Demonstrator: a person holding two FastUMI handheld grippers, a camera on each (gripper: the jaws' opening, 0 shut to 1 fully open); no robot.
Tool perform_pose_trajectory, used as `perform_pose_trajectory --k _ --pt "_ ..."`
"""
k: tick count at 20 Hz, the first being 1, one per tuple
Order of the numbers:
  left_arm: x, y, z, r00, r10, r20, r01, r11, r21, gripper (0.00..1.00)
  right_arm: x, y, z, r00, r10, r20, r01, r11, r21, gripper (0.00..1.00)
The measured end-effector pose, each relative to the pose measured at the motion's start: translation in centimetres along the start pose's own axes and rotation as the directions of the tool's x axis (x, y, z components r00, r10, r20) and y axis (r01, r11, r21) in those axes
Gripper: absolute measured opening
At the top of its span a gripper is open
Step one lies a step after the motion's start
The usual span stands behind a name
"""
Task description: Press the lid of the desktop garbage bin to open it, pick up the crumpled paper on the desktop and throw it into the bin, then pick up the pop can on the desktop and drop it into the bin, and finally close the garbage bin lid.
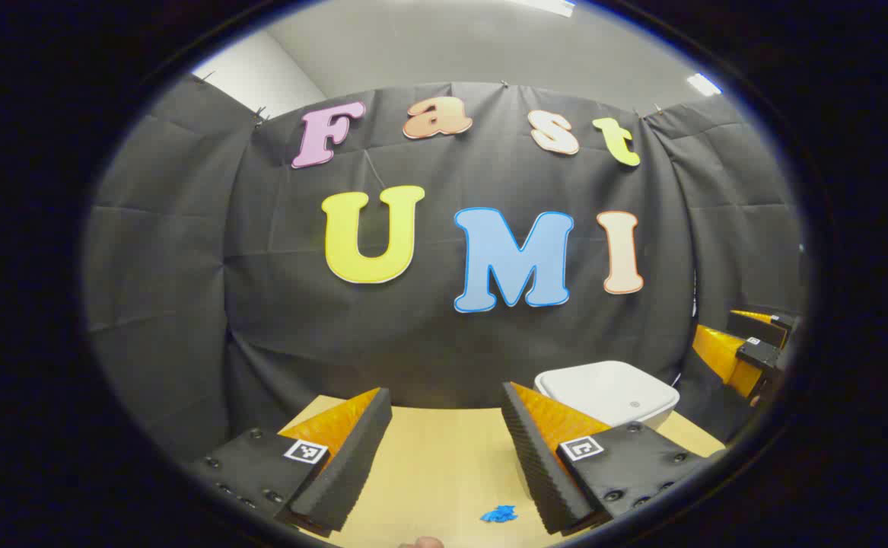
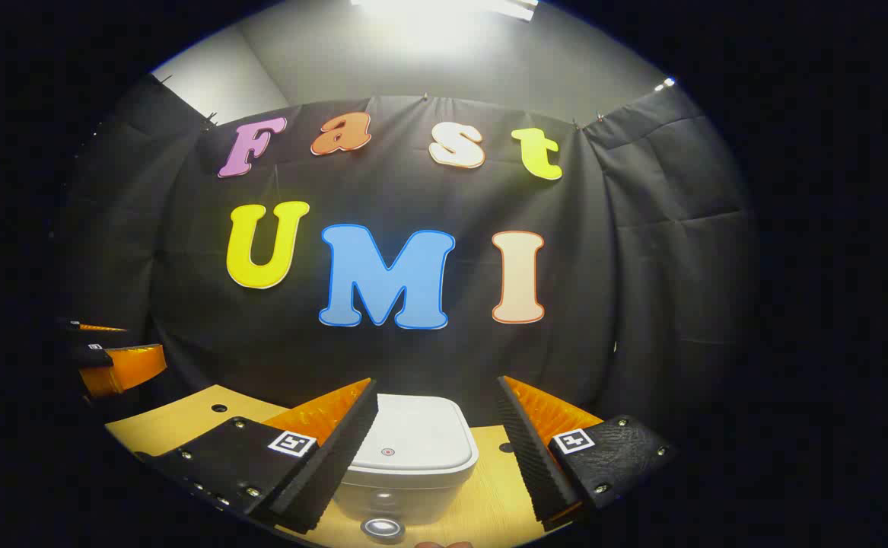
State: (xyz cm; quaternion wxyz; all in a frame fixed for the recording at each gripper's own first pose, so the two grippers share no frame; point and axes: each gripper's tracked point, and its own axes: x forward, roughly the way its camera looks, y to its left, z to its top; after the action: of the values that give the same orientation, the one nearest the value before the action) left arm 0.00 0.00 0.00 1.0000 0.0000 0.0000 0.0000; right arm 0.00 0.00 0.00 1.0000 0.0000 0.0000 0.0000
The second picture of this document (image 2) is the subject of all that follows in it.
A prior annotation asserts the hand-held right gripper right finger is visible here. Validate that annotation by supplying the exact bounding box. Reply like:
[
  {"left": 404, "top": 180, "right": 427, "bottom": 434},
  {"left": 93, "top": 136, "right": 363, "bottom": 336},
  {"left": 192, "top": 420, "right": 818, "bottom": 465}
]
[{"left": 497, "top": 375, "right": 676, "bottom": 532}]

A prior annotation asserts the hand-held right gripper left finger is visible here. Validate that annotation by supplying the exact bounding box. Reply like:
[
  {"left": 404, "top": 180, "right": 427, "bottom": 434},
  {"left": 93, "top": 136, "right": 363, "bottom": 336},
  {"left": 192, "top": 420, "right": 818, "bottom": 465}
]
[{"left": 135, "top": 378, "right": 380, "bottom": 535}]

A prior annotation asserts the white desktop garbage bin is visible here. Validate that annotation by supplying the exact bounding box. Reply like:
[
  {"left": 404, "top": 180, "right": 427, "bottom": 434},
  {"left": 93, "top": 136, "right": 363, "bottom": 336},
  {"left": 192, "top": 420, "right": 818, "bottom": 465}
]
[{"left": 333, "top": 393, "right": 481, "bottom": 527}]

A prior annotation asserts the wooden desktop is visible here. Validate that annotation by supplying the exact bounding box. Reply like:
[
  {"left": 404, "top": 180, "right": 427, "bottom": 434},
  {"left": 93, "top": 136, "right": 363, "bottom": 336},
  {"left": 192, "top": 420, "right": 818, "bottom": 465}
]
[{"left": 105, "top": 384, "right": 566, "bottom": 548}]

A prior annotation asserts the black backdrop cloth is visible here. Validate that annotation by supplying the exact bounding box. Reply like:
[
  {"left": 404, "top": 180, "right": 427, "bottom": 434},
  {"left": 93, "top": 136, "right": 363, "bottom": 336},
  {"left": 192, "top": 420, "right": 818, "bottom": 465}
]
[{"left": 52, "top": 76, "right": 760, "bottom": 450}]

